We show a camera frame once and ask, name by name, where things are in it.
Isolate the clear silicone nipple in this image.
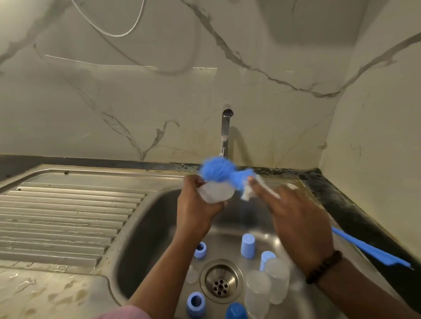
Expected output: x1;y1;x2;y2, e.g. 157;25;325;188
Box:
184;265;199;284

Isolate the person's left hand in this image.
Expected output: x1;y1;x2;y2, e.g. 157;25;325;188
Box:
175;174;226;245

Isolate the blue cylindrical bottle cap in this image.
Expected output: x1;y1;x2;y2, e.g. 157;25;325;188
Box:
240;233;257;260
259;250;278;271

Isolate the person's right hand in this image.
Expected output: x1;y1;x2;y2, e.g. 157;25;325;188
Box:
249;182;337;274

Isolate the dark blue dome cap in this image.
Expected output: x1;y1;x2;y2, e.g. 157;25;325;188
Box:
225;301;250;319

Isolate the translucent bottle front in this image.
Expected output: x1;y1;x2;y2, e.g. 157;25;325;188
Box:
244;269;273;319

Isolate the blue and white bottle brush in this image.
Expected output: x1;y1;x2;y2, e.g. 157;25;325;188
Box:
199;156;414;269

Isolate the white cable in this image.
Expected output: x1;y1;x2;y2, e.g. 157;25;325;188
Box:
70;0;147;39

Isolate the translucent bottle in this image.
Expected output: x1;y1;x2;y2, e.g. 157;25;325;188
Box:
264;257;292;305
244;269;273;319

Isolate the person's left forearm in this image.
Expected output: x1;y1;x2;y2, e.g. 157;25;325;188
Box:
125;233;205;319

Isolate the metal sink drain strainer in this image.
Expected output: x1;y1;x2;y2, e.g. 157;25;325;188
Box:
199;259;245;304

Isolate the cartoon print baby bottle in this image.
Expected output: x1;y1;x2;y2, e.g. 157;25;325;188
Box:
196;180;237;204

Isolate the pink shirt sleeve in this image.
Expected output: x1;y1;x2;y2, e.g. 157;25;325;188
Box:
99;305;152;319

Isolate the chrome sink faucet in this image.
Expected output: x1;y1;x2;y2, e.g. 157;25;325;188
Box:
219;108;235;159

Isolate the black bead bracelet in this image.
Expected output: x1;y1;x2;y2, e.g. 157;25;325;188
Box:
305;250;345;286

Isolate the stainless steel sink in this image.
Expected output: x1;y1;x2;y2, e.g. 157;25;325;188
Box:
0;164;396;319

